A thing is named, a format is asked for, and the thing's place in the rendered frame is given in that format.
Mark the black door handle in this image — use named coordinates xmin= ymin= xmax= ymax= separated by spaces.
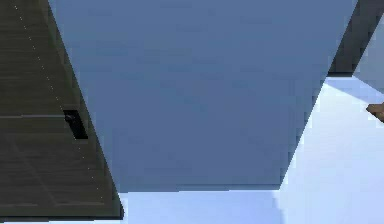
xmin=62 ymin=109 xmax=89 ymax=141

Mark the brown wooden furniture piece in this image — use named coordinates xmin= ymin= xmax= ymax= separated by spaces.
xmin=365 ymin=102 xmax=384 ymax=124

